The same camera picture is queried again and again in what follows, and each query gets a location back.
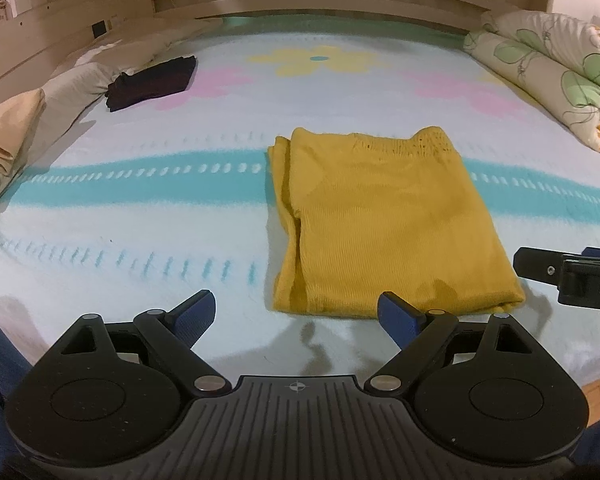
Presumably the yellow knit sweater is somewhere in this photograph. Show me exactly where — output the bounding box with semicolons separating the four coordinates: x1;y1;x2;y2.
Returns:
266;126;526;320

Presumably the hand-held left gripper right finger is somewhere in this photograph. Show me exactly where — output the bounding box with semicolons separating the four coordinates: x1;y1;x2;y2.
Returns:
364;291;539;395

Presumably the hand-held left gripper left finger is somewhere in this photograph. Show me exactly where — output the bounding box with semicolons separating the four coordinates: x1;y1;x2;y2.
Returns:
60;289;231;395

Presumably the dark folded garment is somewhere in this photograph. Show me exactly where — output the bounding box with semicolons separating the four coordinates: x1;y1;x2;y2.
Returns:
105;55;198;113

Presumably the beige crumpled cloth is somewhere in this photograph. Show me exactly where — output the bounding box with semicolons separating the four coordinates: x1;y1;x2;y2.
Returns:
0;87;47;213

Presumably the leaf print quilt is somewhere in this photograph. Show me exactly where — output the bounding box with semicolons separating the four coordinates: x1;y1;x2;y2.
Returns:
462;9;600;155

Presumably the striped floral bed sheet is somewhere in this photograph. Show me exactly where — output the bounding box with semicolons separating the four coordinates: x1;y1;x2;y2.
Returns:
0;20;600;401

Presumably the white pillow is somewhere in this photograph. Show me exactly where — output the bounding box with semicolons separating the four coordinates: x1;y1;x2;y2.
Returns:
42;20;221;113

